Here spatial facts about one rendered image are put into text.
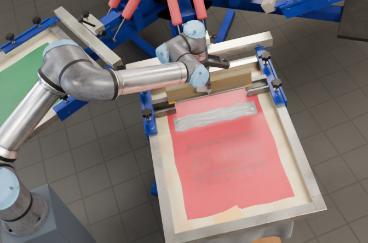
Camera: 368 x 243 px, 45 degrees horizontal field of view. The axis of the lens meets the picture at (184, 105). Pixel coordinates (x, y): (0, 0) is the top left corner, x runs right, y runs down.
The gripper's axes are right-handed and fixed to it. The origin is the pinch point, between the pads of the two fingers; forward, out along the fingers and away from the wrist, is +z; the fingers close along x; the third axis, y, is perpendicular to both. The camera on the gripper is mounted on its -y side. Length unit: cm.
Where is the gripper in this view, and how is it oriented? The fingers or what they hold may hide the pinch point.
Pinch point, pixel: (208, 87)
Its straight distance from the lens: 186.0
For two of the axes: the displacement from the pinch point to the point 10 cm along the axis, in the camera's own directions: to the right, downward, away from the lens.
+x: 1.8, 7.7, -6.2
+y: -9.7, 2.2, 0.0
